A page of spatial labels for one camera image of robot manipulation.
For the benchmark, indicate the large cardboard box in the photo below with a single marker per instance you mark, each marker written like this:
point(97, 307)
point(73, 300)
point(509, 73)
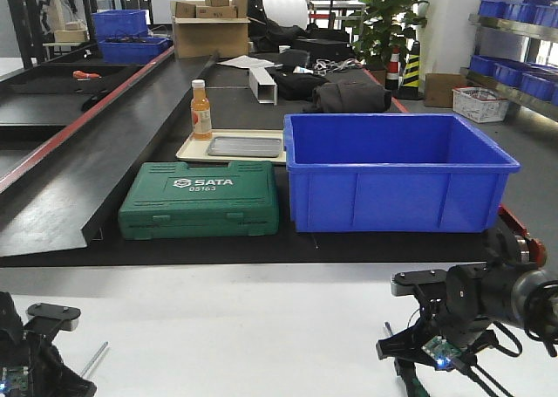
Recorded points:
point(199, 37)

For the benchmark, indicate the metal storage shelf rack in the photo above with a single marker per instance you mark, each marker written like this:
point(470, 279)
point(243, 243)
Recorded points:
point(515, 52)

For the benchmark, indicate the green potted plant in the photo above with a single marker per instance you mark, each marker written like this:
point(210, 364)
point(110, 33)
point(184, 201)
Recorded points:
point(386, 25)

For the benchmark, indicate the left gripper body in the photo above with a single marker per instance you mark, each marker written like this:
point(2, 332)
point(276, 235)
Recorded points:
point(31, 365)

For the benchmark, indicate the red white traffic cone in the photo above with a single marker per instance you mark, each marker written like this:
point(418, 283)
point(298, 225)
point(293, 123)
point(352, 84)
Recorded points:
point(392, 71)

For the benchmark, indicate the large blue plastic bin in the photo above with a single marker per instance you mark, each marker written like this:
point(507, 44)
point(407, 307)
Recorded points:
point(409, 172)

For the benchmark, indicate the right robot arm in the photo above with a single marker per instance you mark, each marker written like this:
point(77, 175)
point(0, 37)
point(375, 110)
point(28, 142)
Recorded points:
point(528, 296)

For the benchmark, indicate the small metal tray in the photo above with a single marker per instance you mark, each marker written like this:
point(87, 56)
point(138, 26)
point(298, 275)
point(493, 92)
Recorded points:
point(245, 147)

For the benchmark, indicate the cream plastic tray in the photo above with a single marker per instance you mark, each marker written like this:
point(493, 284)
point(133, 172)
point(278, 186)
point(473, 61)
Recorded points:
point(193, 150)

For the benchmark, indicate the green SATA tool case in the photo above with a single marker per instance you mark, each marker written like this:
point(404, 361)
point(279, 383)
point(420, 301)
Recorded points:
point(174, 200)

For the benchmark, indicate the green-handled screwdriver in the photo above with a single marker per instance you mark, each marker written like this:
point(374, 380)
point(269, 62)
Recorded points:
point(94, 359)
point(405, 369)

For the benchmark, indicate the dark grey cloth bundle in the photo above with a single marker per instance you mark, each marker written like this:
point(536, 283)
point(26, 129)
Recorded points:
point(349, 97)

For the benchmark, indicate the orange juice bottle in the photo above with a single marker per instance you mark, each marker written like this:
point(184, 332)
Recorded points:
point(200, 111)

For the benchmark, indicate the red frame conveyor table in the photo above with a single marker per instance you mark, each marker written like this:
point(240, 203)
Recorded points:
point(507, 236)

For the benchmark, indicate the yellow black traffic cone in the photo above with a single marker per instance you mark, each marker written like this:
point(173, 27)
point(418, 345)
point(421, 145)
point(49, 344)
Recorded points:
point(409, 87)

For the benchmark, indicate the blue bin on far table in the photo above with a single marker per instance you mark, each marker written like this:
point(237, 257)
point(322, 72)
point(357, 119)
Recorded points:
point(137, 51)

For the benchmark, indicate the square metal tube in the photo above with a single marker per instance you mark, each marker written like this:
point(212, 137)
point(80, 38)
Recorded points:
point(262, 86)

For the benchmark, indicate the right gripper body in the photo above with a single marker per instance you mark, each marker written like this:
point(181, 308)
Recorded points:
point(457, 309)

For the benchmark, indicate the brown cardboard box on floor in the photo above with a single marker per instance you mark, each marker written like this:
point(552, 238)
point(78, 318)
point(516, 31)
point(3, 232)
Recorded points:
point(439, 89)

